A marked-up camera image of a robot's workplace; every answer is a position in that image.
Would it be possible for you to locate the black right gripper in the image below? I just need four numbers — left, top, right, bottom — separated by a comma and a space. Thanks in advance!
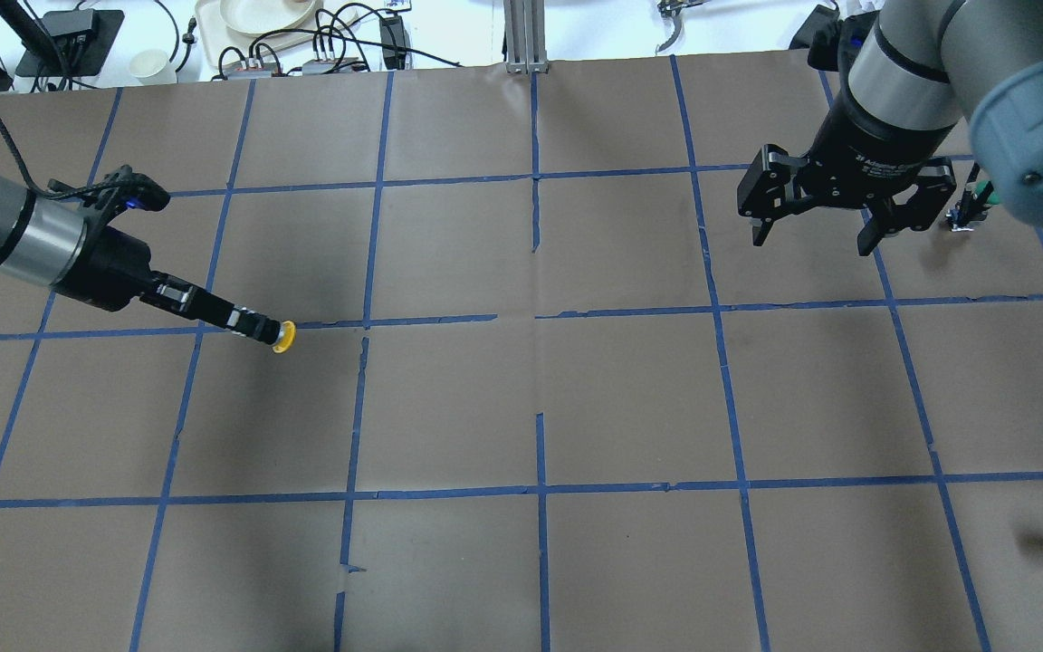
737, 91, 953, 257

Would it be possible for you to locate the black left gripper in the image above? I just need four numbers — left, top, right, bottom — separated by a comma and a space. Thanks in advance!
53, 226, 282, 347

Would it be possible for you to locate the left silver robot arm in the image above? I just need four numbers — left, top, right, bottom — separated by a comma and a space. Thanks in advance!
0, 166, 295, 352

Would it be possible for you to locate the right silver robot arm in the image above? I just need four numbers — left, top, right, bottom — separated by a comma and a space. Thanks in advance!
737, 1, 1043, 256

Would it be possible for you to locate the black monitor stand base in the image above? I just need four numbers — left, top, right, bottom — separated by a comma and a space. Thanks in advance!
13, 9, 127, 78

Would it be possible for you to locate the white paper cup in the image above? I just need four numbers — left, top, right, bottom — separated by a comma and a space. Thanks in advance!
128, 49, 177, 86

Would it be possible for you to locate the beige tray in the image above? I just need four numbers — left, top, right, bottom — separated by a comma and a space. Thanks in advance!
194, 1, 323, 67

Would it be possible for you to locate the beige plate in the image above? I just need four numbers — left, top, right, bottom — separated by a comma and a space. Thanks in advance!
216, 0, 318, 37

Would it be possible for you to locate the black power adapter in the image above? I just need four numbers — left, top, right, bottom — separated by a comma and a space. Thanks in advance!
379, 13, 409, 70

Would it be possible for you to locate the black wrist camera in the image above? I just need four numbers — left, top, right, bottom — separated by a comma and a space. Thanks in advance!
47, 165, 171, 220

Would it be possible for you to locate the aluminium frame post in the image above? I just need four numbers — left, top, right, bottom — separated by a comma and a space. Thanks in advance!
503, 0, 550, 74

